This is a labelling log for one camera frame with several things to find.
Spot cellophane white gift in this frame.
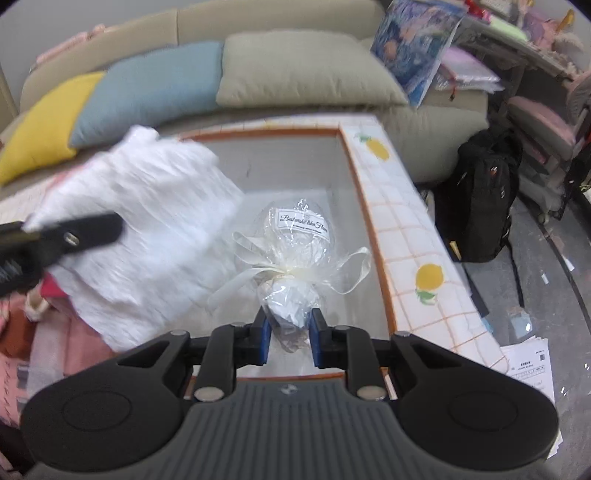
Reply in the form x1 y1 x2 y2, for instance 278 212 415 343
207 199 372 353

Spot yellow cushion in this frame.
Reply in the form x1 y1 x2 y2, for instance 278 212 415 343
1 72 105 186

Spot blue cushion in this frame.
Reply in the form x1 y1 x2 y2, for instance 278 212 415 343
69 41 223 149

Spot white paper sheets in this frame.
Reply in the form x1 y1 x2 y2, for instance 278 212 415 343
500 337 565 460

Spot black backpack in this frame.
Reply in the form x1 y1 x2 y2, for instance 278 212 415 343
434 126 523 263

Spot beige sofa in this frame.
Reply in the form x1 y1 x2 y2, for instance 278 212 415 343
1 1 488 185

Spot grey-green cushion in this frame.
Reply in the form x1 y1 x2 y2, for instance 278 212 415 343
216 30 409 108

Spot pink desk chair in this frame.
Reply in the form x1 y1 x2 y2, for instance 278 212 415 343
507 72 590 225

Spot blue anime print pillow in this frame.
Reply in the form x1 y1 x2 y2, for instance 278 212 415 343
370 0 468 108

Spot cluttered desk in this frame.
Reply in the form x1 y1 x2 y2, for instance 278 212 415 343
452 1 590 96

